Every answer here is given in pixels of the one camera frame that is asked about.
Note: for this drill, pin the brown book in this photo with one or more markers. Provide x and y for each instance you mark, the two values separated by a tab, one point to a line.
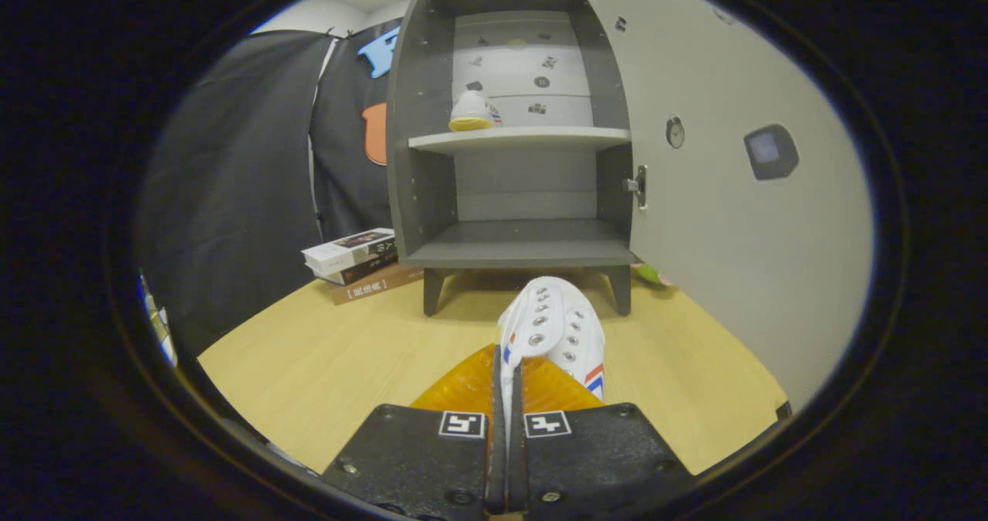
378	288

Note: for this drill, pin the white book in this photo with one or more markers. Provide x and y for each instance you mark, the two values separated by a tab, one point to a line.
347	249

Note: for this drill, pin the grey shoe cabinet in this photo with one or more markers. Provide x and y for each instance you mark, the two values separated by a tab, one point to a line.
525	243

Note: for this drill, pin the white shoe cabinet door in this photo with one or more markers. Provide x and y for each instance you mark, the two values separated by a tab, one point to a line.
733	258

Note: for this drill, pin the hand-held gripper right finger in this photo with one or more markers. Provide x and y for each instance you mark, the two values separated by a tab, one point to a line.
517	459

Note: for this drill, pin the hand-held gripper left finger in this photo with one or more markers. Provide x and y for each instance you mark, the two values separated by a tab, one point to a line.
495	459

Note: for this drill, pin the pink and green plush toy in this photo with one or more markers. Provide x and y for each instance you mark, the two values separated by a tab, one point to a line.
650	274

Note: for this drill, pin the white striped shoe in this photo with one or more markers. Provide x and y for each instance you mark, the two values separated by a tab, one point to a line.
556	328
471	112

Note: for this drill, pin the black book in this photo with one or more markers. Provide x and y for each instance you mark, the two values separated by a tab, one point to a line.
370	268

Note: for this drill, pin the black backdrop cloth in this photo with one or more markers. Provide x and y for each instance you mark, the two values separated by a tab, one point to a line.
231	197

